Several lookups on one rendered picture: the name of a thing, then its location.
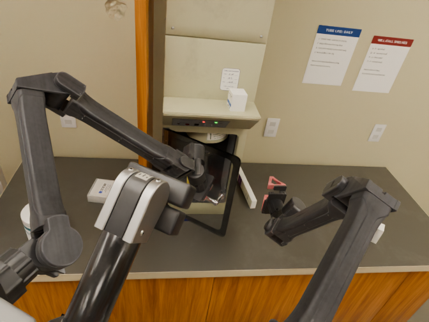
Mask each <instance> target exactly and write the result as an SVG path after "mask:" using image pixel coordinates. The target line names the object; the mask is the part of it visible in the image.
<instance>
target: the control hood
mask: <svg viewBox="0 0 429 322"><path fill-rule="evenodd" d="M162 109H163V125H172V118H176V119H200V120H213V121H230V123H229V124H228V125H227V126H226V128H240V129H251V127H253V126H254V125H255V124H256V123H258V122H259V121H260V120H261V117H260V114H259V112H258V110H257V108H256V106H255V104H254V102H246V107H245V111H244V112H238V111H230V110H229V108H228V106H227V100H211V99H201V98H181V97H170V96H165V97H163V107H162Z"/></svg>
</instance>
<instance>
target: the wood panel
mask: <svg viewBox="0 0 429 322"><path fill-rule="evenodd" d="M153 31H154V0H135V48H136V74H137V125H138V129H140V130H142V131H143V132H145V133H146V134H147V135H150V136H151V137H153ZM139 164H140V165H143V166H145V167H148V168H150V169H152V163H150V162H149V161H147V160H146V159H145V158H143V157H141V156H140V155H139Z"/></svg>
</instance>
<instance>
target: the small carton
mask: <svg viewBox="0 0 429 322"><path fill-rule="evenodd" d="M247 97H248V95H247V93H246V91H245V90H244V89H239V88H229V95H228V99H227V106H228V108H229V110H230V111H238V112H244V111H245V107H246V101H247Z"/></svg>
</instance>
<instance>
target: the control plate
mask: <svg viewBox="0 0 429 322"><path fill-rule="evenodd" d="M203 121H205V123H203ZM215 122H217V123H215ZM177 123H180V124H179V125H180V126H193V127H204V125H205V127H218V126H217V125H219V128H225V127H226V126H227V125H228V124H229V123H230V121H213V120H200V119H176V118H172V125H178V124H177ZM185 124H190V125H185ZM194 124H199V125H198V126H194ZM210 125H212V126H210Z"/></svg>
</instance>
